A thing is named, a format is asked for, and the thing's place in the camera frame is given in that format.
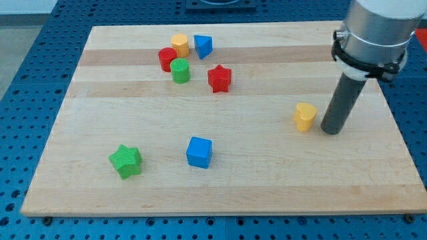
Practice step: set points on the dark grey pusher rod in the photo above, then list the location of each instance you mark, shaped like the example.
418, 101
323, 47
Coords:
344, 98

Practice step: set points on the yellow heart block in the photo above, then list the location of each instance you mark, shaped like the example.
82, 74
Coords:
304, 116

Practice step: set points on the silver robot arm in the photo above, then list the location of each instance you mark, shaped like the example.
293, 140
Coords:
384, 22

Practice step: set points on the red star block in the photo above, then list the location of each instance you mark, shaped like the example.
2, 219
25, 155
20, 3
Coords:
219, 78

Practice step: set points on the green star block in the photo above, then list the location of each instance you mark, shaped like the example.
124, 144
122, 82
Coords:
126, 161

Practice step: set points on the blue triangle block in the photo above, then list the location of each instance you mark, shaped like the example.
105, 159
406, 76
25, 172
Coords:
203, 45

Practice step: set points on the wooden board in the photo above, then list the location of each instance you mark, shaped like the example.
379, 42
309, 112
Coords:
261, 164

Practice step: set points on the blue cube block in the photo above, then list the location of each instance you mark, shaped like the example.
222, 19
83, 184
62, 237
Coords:
199, 152

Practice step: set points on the green cylinder block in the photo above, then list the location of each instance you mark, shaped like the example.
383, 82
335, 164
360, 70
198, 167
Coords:
180, 70

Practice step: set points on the yellow hexagon block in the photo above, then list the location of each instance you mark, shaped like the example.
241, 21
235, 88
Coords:
181, 44

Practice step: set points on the red cylinder block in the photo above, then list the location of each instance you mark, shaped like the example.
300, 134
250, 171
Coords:
166, 56

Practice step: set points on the black cable clamp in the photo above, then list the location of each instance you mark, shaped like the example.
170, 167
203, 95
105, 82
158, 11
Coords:
361, 60

